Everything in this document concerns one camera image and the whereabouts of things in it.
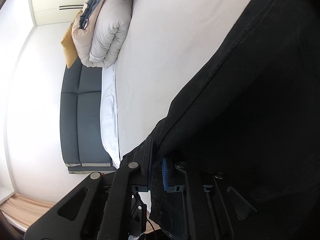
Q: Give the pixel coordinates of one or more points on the mustard yellow pillow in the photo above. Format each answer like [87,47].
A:
[68,46]

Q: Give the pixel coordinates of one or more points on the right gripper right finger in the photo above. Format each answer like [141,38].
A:
[212,209]

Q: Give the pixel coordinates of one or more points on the black denim pants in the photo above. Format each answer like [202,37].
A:
[251,114]

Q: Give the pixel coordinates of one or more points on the folded beige duvet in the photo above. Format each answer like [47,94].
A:
[100,31]

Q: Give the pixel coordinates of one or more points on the white bed mattress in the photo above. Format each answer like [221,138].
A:
[168,42]

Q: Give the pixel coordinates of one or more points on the grey upholstered headboard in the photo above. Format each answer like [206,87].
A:
[80,135]

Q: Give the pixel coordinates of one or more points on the beige curtain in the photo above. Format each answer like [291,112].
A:
[22,211]

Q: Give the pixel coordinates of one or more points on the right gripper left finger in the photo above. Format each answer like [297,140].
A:
[102,206]

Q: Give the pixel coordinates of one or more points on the white pillow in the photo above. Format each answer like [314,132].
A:
[108,114]

